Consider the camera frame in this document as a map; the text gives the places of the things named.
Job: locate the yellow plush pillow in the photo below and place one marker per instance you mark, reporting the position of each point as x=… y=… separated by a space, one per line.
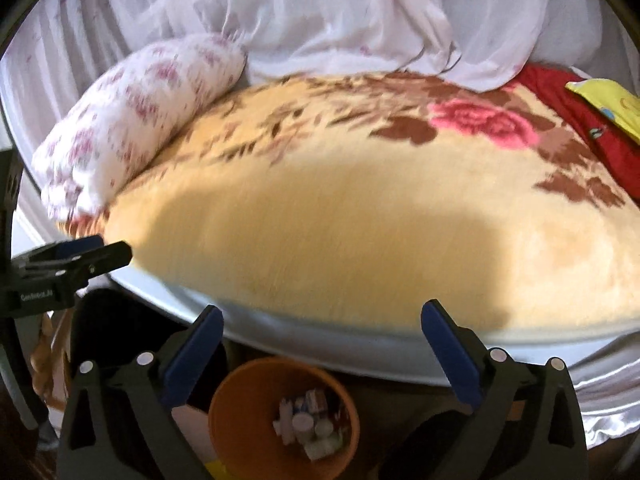
x=613 y=101

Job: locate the white tube bottle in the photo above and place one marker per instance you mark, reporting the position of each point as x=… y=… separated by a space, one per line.
x=283 y=426

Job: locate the yellow floral plush blanket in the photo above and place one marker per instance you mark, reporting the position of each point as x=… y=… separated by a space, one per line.
x=353 y=200

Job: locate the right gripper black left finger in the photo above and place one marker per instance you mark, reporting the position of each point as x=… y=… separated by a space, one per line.
x=117 y=423

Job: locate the sheer white pink curtain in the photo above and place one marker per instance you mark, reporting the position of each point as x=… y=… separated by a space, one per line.
x=64 y=45

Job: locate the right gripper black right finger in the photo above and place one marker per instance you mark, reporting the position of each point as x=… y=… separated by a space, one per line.
x=525 y=421

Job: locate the red cloth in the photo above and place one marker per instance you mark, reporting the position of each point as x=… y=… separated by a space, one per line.
x=611 y=145

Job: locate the floral rolled quilt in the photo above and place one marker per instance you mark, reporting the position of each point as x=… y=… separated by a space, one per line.
x=127 y=116

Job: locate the pale green white-capped bottle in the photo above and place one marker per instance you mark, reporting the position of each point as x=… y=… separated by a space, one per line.
x=327 y=441

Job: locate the orange trash bin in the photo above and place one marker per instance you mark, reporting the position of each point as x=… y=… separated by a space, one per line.
x=276 y=418

